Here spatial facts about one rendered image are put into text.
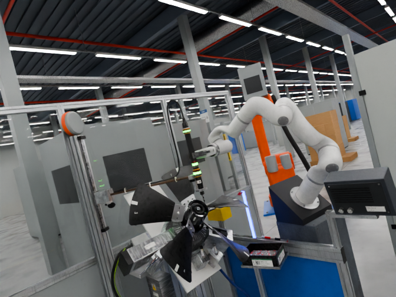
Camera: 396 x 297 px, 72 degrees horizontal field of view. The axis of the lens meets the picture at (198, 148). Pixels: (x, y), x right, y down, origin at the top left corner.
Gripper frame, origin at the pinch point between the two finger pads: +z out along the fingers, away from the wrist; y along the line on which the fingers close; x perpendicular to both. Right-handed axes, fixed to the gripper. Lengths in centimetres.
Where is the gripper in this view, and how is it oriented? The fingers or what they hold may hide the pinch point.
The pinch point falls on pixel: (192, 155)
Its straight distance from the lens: 157.7
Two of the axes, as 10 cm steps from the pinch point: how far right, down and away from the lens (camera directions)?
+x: -2.4, -9.7, -0.1
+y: -6.5, 1.5, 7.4
